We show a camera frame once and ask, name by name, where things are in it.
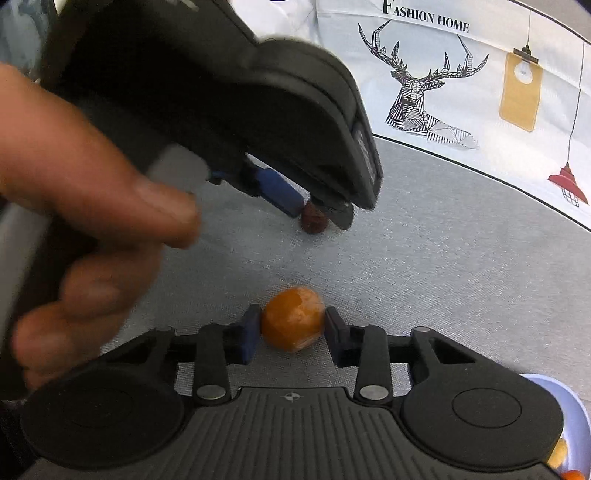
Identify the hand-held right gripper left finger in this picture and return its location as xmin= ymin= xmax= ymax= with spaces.
xmin=103 ymin=304 xmax=263 ymax=408

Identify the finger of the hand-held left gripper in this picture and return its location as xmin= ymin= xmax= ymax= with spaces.
xmin=210 ymin=163 xmax=308 ymax=219
xmin=312 ymin=196 xmax=356 ymax=230

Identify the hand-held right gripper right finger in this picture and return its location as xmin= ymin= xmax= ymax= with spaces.
xmin=324 ymin=306 xmax=477 ymax=408

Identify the dark red date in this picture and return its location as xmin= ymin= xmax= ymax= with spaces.
xmin=300 ymin=202 xmax=330 ymax=234

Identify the light blue plate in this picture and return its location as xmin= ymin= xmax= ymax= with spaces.
xmin=519 ymin=373 xmax=591 ymax=480

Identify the yellow-green round fruit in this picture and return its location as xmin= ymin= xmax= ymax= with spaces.
xmin=545 ymin=437 xmax=570 ymax=470

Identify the person's left hand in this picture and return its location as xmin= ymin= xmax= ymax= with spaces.
xmin=0 ymin=62 xmax=202 ymax=394

